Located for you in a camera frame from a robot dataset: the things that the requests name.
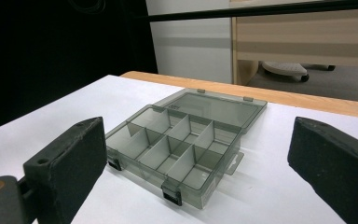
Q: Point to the white table board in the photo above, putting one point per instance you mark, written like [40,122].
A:
[261,186]

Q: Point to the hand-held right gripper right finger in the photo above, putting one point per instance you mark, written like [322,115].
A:
[338,161]

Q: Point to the white cabinet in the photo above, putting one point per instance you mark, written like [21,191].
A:
[192,53]

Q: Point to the light wooden desk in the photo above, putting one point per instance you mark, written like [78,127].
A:
[304,40]

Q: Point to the black horizontal frame bar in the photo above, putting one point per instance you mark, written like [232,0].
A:
[261,11]

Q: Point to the transparent grey compartment box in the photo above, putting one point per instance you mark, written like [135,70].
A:
[180,146]

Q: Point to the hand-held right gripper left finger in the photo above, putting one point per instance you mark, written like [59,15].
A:
[65,161]

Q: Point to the wooden table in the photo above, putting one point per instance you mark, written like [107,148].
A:
[292,98]

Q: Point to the white wheeled base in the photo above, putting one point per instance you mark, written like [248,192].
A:
[284,68]

